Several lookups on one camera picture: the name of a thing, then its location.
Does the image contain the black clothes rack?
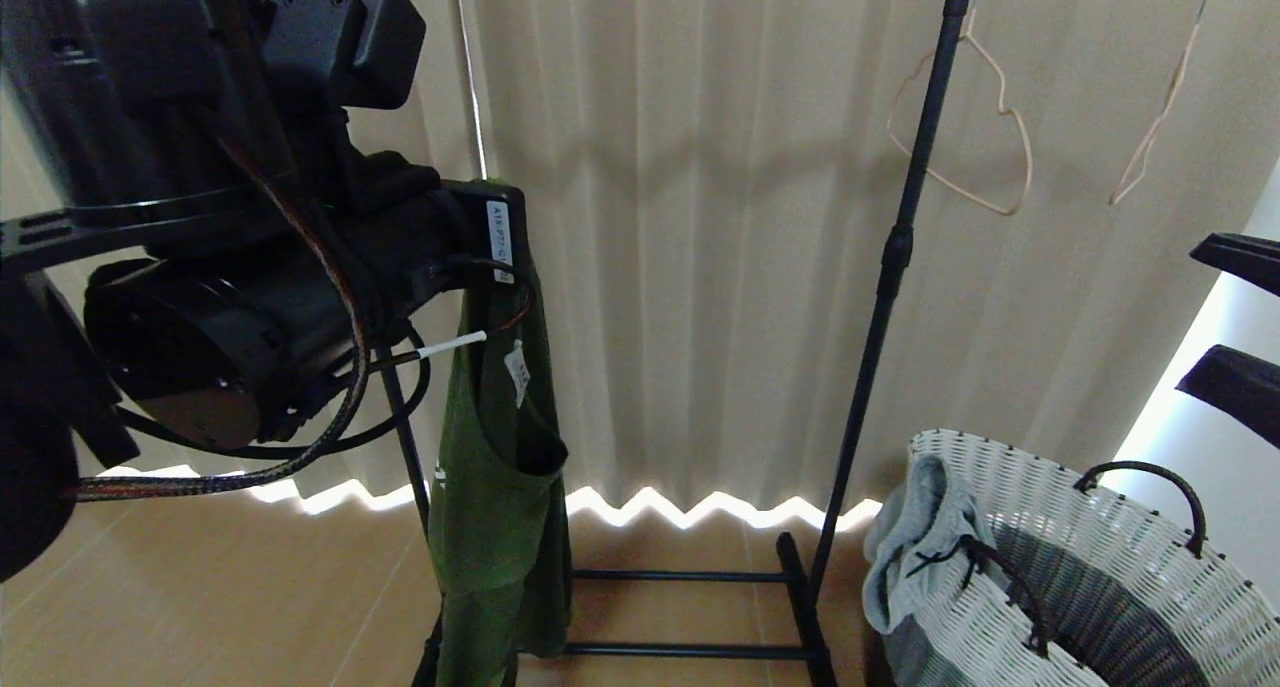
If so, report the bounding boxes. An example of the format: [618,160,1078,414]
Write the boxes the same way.
[375,0,1259,687]

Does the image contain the pale grey shorts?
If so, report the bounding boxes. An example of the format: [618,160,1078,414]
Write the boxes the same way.
[863,454,1011,635]

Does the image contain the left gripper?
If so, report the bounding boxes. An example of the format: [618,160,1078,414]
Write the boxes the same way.
[85,180,529,450]

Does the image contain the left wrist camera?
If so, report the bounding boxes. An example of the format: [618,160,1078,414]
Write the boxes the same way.
[262,0,443,218]

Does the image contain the white laundry basket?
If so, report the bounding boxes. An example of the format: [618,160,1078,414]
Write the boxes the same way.
[880,427,1280,687]

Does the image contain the pink clothes hanger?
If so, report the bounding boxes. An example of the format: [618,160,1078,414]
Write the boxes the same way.
[1108,0,1223,206]
[887,0,1033,216]

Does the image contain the green long-sleeved shirt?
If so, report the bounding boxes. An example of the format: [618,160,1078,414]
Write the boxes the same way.
[428,257,573,687]

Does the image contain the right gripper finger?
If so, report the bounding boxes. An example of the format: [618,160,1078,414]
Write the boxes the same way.
[1175,344,1280,450]
[1188,232,1280,298]

